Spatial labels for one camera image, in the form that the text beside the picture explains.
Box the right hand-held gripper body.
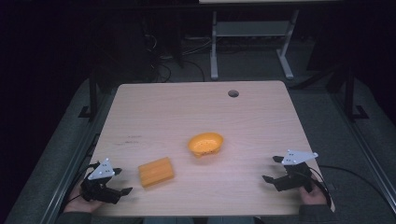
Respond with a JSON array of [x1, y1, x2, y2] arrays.
[[274, 149, 319, 192]]

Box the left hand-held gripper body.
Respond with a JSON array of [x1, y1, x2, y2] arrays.
[[80, 158, 123, 205]]

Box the orange ridged block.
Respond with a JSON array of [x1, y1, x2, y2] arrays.
[[137, 156, 176, 189]]

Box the orange plastic bowl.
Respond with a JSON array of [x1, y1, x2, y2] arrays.
[[187, 132, 225, 159]]

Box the person's right hand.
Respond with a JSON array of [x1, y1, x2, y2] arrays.
[[298, 177, 328, 206]]

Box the person's left hand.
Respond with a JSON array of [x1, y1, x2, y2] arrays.
[[64, 182, 105, 215]]

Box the black metal stand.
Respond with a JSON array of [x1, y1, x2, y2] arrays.
[[78, 66, 101, 122], [342, 60, 371, 123]]

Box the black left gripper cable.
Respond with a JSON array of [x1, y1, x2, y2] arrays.
[[59, 163, 101, 216]]

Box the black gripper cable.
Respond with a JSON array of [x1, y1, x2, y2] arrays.
[[59, 163, 101, 216], [307, 164, 389, 209]]

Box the grey aluminium rail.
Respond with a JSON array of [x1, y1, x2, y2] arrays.
[[328, 91, 396, 206], [38, 88, 120, 224]]

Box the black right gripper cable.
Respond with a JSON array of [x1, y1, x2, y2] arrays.
[[307, 164, 389, 209]]

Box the black floor cables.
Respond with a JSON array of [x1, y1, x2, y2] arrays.
[[141, 31, 219, 83]]

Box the white metal desk frame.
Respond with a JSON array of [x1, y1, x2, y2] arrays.
[[209, 8, 301, 82]]

